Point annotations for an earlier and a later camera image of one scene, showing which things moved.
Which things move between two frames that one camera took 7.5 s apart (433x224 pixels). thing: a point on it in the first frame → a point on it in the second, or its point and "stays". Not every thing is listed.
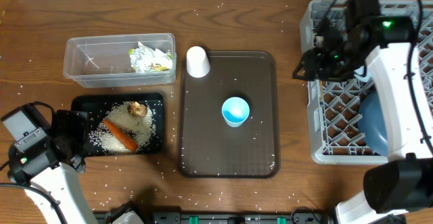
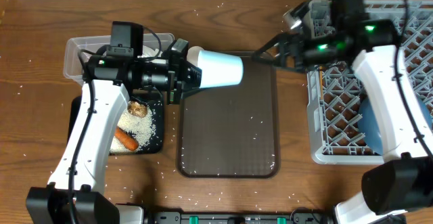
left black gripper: x=80 y=127 → x=183 y=69
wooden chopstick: x=321 y=89 stays
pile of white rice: x=141 y=129 stays
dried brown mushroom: x=137 y=109 stays
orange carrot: x=129 y=143 stays
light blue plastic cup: x=235 y=110 → x=219 y=70
